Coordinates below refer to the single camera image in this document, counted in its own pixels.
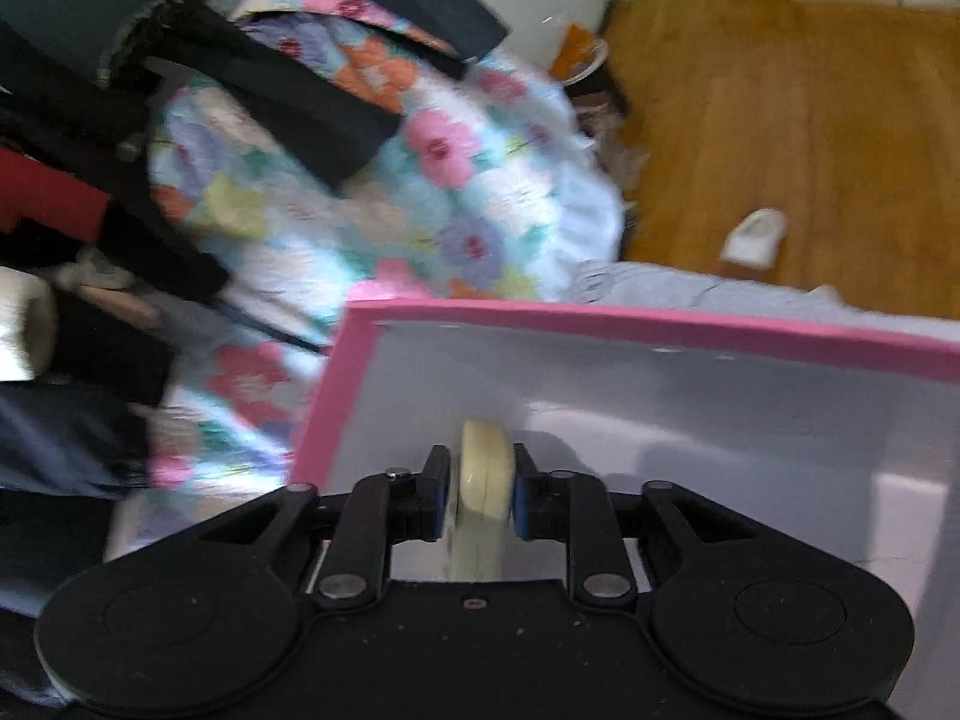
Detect white patterned tablecloth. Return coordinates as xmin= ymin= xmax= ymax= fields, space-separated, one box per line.
xmin=565 ymin=262 xmax=960 ymax=343

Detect floral quilt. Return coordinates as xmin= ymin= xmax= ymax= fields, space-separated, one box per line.
xmin=109 ymin=0 xmax=625 ymax=556

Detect pink storage box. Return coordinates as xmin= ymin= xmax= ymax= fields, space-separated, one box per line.
xmin=291 ymin=301 xmax=958 ymax=718

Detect cream remote control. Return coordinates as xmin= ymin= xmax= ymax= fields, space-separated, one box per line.
xmin=444 ymin=419 xmax=516 ymax=582

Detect dark hanging clothes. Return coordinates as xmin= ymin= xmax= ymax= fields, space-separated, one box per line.
xmin=2 ymin=0 xmax=501 ymax=499

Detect orange bin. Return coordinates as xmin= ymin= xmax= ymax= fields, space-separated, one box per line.
xmin=550 ymin=23 xmax=608 ymax=86

